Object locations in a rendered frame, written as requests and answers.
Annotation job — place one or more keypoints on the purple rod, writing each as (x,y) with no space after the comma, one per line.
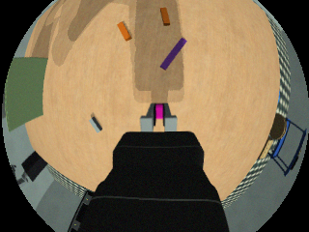
(165,64)

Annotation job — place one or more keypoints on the small magenta block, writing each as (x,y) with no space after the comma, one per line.
(159,111)

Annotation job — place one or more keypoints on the orange rod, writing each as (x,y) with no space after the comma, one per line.
(124,31)
(165,17)

